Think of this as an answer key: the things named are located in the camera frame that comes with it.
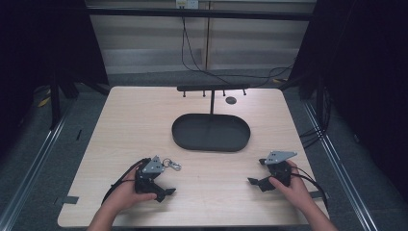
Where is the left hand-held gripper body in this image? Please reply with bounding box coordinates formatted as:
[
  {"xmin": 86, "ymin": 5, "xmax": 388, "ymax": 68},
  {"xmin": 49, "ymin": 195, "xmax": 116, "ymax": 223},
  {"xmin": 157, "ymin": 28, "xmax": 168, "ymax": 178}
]
[{"xmin": 134, "ymin": 155, "xmax": 166, "ymax": 195}]

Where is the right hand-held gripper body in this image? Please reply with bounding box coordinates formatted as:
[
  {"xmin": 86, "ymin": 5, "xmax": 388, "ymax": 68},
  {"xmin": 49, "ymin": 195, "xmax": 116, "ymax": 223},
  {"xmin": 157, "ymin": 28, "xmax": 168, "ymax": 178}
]
[{"xmin": 264, "ymin": 150, "xmax": 298, "ymax": 188}]

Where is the silver keyring with clasp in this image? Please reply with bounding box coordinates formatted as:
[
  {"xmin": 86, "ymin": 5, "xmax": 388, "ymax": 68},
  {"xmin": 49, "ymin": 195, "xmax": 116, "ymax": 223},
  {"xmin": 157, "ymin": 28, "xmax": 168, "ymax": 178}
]
[{"xmin": 162, "ymin": 157, "xmax": 183, "ymax": 172}]

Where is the black key rack with tray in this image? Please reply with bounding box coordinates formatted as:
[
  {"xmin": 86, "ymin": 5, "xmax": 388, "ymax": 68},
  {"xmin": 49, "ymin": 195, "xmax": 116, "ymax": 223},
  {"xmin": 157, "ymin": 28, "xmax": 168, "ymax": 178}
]
[{"xmin": 170, "ymin": 83, "xmax": 252, "ymax": 153}]

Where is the person's right hand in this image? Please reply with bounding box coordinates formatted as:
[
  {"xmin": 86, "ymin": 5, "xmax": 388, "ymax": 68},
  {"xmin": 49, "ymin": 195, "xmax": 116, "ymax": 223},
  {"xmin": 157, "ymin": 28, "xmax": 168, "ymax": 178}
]
[{"xmin": 268, "ymin": 160, "xmax": 314, "ymax": 213}]

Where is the person's left hand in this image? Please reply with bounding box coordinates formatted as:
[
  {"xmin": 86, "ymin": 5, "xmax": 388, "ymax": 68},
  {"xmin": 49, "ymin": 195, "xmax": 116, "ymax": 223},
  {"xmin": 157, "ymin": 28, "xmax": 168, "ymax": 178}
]
[{"xmin": 101, "ymin": 166, "xmax": 158, "ymax": 216}]

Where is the grey tape strip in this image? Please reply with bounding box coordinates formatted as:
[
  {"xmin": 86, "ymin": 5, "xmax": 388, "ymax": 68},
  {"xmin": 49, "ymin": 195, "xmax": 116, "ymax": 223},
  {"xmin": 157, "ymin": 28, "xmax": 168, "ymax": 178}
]
[
  {"xmin": 309, "ymin": 190, "xmax": 330, "ymax": 199},
  {"xmin": 54, "ymin": 194, "xmax": 80, "ymax": 206}
]

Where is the black stand leg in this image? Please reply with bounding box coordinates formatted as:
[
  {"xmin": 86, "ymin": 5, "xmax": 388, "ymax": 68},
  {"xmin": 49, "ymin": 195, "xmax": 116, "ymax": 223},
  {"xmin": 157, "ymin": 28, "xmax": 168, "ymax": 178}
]
[{"xmin": 48, "ymin": 81, "xmax": 63, "ymax": 131}]

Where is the dark curtain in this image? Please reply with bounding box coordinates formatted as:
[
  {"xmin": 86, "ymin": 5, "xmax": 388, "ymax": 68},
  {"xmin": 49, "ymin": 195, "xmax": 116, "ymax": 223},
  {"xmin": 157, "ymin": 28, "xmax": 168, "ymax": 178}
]
[
  {"xmin": 282, "ymin": 0, "xmax": 408, "ymax": 196},
  {"xmin": 0, "ymin": 0, "xmax": 111, "ymax": 158}
]

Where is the yellow floor tape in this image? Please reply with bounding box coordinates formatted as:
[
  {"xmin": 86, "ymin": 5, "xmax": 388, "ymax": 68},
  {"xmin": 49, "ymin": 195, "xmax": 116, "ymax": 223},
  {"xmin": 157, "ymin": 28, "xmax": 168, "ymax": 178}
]
[{"xmin": 37, "ymin": 95, "xmax": 52, "ymax": 109}]

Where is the black horizontal bar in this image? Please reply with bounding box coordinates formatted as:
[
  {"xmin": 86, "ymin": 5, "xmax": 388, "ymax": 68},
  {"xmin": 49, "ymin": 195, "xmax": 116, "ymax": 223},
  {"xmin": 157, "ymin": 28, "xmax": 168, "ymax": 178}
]
[{"xmin": 86, "ymin": 7, "xmax": 315, "ymax": 22}]

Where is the left hand-held gripper cable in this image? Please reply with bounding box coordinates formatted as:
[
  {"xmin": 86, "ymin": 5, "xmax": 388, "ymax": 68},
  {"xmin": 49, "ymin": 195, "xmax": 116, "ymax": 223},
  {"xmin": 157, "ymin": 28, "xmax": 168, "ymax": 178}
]
[{"xmin": 101, "ymin": 157, "xmax": 152, "ymax": 207}]

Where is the hand-held gripper cable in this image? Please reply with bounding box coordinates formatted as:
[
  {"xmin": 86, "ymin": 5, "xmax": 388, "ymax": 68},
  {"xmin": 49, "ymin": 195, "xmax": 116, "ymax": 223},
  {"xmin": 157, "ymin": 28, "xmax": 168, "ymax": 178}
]
[
  {"xmin": 290, "ymin": 166, "xmax": 330, "ymax": 212},
  {"xmin": 101, "ymin": 157, "xmax": 152, "ymax": 207}
]

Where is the right hand-held gripper cable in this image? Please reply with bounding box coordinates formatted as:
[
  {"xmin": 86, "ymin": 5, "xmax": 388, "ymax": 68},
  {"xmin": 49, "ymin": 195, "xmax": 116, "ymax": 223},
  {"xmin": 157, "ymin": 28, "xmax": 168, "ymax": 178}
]
[{"xmin": 290, "ymin": 166, "xmax": 330, "ymax": 212}]

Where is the black cable bundle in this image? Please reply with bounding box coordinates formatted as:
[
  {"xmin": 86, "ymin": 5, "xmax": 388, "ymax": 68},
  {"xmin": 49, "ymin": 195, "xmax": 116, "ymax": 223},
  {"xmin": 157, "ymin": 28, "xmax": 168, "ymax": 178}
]
[{"xmin": 298, "ymin": 85, "xmax": 332, "ymax": 149}]

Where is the metal floor rail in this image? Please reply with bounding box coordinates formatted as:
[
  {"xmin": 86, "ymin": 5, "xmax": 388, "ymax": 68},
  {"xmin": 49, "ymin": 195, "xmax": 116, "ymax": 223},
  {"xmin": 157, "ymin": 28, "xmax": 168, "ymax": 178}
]
[
  {"xmin": 0, "ymin": 104, "xmax": 76, "ymax": 231},
  {"xmin": 302, "ymin": 99, "xmax": 384, "ymax": 231}
]

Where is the black hanging wall cable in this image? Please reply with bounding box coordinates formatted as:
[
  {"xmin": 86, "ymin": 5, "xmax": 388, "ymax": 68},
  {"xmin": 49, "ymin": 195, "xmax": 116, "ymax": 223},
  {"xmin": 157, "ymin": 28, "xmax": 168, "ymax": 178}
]
[{"xmin": 180, "ymin": 15, "xmax": 296, "ymax": 89}]

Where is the white wall socket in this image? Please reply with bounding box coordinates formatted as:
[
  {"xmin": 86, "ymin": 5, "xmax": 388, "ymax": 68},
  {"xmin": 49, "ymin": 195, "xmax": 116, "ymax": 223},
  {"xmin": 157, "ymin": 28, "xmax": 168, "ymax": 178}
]
[{"xmin": 174, "ymin": 0, "xmax": 200, "ymax": 10}]

